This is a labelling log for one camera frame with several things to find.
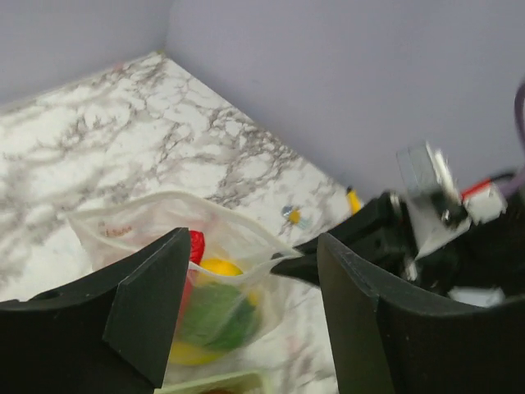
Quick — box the pale green plastic basket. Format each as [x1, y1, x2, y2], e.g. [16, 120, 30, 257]
[154, 370, 274, 394]

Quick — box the clear zip top bag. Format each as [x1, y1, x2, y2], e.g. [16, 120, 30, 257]
[65, 190, 303, 369]

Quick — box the yellow marker pen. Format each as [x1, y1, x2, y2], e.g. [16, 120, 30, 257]
[346, 186, 362, 215]

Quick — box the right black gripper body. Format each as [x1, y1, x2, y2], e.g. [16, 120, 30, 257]
[329, 189, 524, 296]

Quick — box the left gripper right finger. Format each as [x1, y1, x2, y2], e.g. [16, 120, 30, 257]
[317, 234, 524, 393]

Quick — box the yellow banana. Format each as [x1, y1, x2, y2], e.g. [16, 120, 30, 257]
[168, 341, 226, 366]

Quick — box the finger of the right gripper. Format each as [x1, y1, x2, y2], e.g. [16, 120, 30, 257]
[271, 241, 320, 286]

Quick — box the red bell pepper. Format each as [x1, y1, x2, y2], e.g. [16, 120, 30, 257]
[189, 230, 206, 265]

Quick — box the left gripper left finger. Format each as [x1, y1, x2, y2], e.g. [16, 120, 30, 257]
[1, 228, 190, 390]

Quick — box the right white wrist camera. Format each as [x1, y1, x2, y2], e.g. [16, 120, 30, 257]
[396, 143, 507, 259]

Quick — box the green bell pepper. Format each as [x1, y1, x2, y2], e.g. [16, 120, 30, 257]
[176, 283, 260, 352]

